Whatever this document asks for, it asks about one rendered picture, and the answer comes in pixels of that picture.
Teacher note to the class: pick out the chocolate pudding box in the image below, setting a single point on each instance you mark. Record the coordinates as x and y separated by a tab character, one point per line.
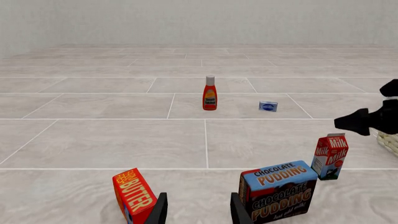
280	191

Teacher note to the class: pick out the pale woven basket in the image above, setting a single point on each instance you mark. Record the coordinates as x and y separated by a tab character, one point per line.
388	141

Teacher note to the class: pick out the red butter box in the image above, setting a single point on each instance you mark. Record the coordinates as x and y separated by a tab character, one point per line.
135	194

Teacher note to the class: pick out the red ketchup bottle grey cap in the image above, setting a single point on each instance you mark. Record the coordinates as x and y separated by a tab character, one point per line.
210	96

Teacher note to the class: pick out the red and white milk carton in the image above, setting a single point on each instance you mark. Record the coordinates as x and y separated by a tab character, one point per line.
331	156

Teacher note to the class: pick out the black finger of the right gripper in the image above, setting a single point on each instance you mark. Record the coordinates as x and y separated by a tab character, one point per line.
353	121
390	88

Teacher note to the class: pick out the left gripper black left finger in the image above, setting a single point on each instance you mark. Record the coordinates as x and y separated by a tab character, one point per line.
160	211

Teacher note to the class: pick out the small blue and white box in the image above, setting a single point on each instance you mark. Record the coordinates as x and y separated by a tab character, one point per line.
268	106

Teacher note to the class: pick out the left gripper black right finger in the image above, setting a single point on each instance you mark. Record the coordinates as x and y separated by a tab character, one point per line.
237	212

